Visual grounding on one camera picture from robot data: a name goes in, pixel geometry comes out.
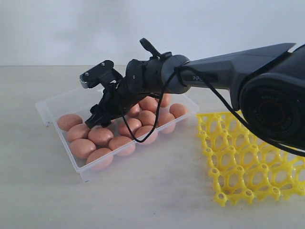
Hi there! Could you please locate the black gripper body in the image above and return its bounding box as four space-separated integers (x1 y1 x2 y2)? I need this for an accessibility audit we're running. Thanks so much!
97 59 152 121

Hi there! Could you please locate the brown egg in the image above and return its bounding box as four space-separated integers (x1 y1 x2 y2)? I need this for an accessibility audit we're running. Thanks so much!
57 114 83 131
136 110 156 126
134 125 158 146
139 96 158 113
161 94 171 107
169 103 189 119
127 103 141 118
70 138 97 159
66 124 90 142
118 118 142 138
109 136 135 156
88 126 114 146

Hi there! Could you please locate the yellow plastic egg tray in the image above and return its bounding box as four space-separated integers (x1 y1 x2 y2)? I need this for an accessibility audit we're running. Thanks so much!
196 112 305 207

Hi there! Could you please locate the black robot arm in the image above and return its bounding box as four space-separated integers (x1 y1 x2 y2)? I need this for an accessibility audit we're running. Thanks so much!
80 39 305 156

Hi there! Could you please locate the clear plastic storage box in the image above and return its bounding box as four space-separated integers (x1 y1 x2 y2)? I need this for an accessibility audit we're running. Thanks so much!
36 86 202 186

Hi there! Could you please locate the brown egg front corner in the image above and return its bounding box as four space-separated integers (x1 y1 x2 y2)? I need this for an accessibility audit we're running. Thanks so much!
86 148 114 171

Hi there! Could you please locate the brown egg right edge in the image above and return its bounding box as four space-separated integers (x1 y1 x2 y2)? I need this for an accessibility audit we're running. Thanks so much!
158 113 175 134

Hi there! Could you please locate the black cable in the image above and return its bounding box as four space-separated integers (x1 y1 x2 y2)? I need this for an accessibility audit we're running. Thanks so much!
118 38 305 158

